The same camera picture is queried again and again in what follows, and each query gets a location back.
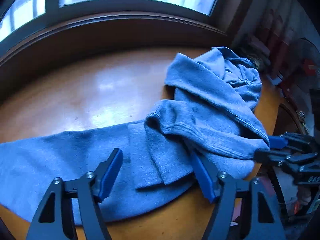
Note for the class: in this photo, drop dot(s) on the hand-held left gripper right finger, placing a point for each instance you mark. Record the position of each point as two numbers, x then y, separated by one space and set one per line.
203 177

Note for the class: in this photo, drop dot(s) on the grey-blue fleece top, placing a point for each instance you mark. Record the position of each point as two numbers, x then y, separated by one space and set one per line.
75 160

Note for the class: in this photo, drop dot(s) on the red-white patterned curtain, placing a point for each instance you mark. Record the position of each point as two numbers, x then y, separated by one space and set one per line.
277 37

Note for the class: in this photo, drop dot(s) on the colourful patterned cushion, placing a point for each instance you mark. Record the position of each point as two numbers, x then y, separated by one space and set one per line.
252 57

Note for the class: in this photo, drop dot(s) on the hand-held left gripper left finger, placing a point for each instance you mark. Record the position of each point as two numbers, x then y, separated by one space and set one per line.
110 177

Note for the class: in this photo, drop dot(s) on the black standing fan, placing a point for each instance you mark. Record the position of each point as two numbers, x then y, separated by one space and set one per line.
310 55

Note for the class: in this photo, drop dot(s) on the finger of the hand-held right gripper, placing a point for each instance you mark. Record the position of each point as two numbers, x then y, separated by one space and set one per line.
277 142
267 155

